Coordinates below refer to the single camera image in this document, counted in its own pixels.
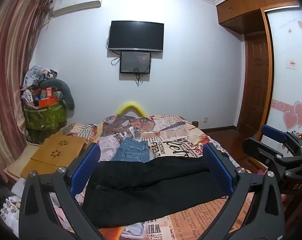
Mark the wooden overhead cabinet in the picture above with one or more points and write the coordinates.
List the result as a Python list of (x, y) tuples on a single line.
[(246, 7)]

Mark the green patterned bag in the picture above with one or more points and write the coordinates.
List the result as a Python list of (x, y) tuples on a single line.
[(44, 117)]

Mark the small wall-mounted screen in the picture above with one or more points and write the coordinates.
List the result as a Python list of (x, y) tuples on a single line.
[(135, 62)]

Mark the grey neck pillow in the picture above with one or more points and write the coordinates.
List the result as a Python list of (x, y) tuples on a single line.
[(67, 92)]

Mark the orange box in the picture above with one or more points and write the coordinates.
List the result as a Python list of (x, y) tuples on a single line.
[(47, 102)]

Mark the pile of clothes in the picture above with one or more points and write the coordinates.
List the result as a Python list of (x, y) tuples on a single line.
[(39, 73)]

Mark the yellow curved cushion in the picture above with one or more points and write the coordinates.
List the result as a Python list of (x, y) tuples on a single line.
[(131, 105)]

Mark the white air conditioner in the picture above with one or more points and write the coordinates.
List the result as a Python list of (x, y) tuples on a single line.
[(77, 1)]

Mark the black pants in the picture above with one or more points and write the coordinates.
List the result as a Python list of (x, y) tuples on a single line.
[(151, 192)]

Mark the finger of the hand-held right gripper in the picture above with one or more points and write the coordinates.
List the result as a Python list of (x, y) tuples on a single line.
[(273, 133), (258, 152)]

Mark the striped red curtain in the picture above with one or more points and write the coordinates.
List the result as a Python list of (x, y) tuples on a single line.
[(10, 67)]

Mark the small red box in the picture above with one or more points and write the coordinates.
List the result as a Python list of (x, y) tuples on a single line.
[(49, 92)]

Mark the wooden lap table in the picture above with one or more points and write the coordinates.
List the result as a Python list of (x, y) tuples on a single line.
[(55, 152)]

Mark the blue jeans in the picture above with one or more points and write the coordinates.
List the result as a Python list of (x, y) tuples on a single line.
[(131, 151)]

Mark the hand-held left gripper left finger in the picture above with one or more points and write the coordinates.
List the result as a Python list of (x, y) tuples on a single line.
[(89, 158)]

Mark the wall-mounted black television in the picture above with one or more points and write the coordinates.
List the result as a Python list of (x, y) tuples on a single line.
[(136, 35)]

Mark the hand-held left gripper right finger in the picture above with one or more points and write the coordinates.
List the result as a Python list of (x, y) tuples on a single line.
[(217, 166)]

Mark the bed with newspaper-print sheet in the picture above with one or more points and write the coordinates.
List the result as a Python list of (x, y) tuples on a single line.
[(171, 135)]

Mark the brown wooden door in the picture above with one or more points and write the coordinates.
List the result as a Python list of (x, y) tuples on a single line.
[(256, 85)]

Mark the white wardrobe door with hearts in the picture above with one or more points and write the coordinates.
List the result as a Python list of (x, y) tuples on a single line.
[(288, 80)]

